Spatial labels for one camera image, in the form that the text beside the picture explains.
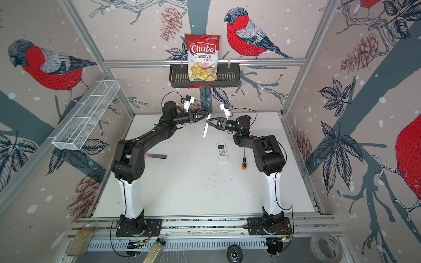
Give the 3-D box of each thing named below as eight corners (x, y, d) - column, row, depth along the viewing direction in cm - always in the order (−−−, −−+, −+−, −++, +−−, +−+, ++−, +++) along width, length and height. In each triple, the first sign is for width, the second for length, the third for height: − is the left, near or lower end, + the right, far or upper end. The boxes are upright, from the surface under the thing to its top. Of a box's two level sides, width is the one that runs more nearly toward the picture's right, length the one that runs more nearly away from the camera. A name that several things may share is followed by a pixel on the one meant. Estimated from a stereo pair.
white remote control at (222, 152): (218, 163, 98) (218, 161, 96) (215, 145, 106) (215, 142, 104) (228, 161, 98) (229, 159, 96) (225, 144, 107) (225, 141, 105)
